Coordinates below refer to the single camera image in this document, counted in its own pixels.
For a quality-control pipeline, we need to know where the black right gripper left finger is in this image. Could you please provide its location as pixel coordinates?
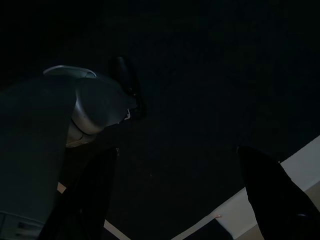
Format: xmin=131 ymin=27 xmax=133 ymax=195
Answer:
xmin=41 ymin=147 xmax=119 ymax=240

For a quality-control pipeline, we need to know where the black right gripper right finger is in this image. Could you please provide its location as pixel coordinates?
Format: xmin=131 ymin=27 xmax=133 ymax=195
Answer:
xmin=236 ymin=146 xmax=320 ymax=240

